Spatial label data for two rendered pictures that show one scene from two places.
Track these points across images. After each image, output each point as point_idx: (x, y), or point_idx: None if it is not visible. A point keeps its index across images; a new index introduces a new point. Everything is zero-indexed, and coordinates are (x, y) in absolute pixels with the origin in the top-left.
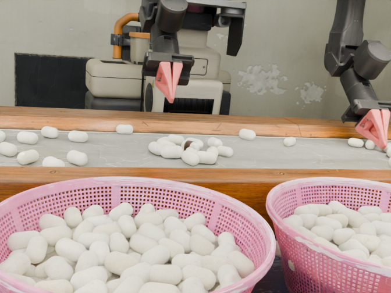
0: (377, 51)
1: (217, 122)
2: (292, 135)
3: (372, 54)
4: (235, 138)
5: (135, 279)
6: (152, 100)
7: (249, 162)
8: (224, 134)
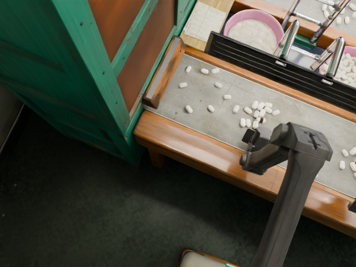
0: (266, 131)
1: (323, 190)
2: (282, 168)
3: (272, 131)
4: (317, 178)
5: None
6: None
7: (338, 142)
8: (320, 184)
